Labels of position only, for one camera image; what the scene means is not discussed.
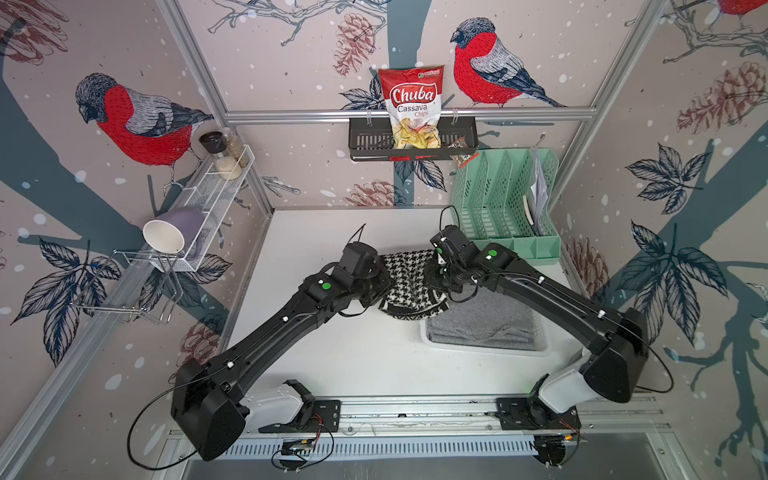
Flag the black wall shelf basket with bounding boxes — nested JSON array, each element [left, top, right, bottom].
[[348, 116, 479, 161]]

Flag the purple cup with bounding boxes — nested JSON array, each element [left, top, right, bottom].
[[142, 207, 205, 254]]

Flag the black lid spice jar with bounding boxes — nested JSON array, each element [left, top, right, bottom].
[[199, 131, 242, 181]]

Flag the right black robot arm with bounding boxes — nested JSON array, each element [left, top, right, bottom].
[[425, 225, 650, 422]]

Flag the white wire wall shelf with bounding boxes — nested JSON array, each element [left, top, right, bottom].
[[147, 147, 255, 272]]

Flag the wire cup holder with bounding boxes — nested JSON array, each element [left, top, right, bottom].
[[69, 249, 184, 325]]

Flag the grey scarf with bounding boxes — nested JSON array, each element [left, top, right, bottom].
[[427, 287, 544, 352]]

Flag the green desk file organizer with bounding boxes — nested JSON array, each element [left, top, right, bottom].
[[450, 148, 561, 266]]

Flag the glass jar on shelf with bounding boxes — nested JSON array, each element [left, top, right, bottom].
[[221, 127, 249, 168]]

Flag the papers in organizer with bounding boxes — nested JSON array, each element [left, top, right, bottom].
[[524, 151, 549, 236]]

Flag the houndstooth scarf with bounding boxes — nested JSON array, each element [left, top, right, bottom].
[[378, 250, 449, 321]]

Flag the white plastic basket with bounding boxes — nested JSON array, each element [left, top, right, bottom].
[[419, 281, 550, 358]]

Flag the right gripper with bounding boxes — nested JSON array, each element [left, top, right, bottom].
[[416, 259, 465, 294]]

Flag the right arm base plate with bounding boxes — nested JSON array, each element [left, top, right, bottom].
[[488, 374, 581, 431]]

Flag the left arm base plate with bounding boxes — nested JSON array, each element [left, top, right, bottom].
[[254, 379, 341, 434]]

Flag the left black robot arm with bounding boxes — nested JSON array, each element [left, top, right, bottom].
[[171, 241, 391, 461]]

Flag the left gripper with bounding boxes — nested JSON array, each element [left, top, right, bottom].
[[351, 261, 400, 306]]

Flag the Chuba cassava chips bag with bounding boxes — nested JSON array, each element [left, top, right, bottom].
[[378, 66, 444, 150]]

